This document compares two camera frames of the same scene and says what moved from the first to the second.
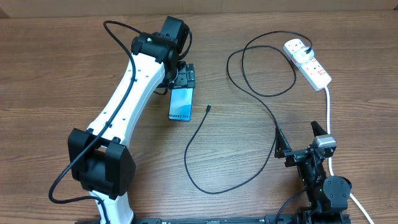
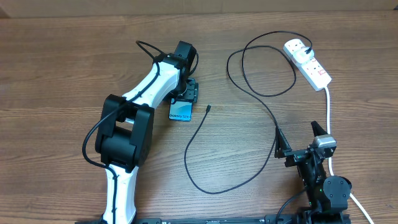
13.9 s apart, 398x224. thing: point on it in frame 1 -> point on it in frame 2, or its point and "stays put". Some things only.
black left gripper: [186, 76] -> [189, 94]
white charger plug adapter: [300, 56] stays put
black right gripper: [282, 149] stays put
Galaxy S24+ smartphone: [181, 104] stays put
